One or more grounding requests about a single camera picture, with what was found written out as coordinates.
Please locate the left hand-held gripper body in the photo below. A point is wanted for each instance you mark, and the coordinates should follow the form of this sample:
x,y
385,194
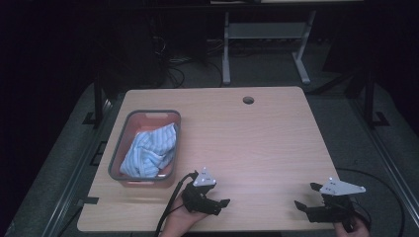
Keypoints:
x,y
196,196

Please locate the pink basket with grey rim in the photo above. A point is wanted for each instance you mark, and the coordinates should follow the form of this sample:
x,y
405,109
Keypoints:
x,y
145,121

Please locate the black metal post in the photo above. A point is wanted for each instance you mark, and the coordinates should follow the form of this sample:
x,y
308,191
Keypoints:
x,y
98,98
369,98

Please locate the person's left hand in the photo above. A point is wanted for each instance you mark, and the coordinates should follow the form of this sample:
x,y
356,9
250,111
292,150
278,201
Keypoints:
x,y
179,221

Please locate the aluminium frame rail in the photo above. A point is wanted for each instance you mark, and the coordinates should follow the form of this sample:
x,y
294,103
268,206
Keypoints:
x,y
77,168
385,154

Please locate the blue striped cloth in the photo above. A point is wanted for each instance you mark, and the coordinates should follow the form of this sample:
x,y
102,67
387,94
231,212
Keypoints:
x,y
151,152

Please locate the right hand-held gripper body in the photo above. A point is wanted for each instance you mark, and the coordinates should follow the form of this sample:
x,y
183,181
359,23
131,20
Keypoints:
x,y
332,204

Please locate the grey metal stand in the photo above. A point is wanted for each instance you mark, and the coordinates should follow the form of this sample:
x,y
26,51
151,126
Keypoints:
x,y
265,31

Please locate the person's right hand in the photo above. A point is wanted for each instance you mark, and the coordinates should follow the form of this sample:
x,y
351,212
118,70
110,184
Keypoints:
x,y
354,229

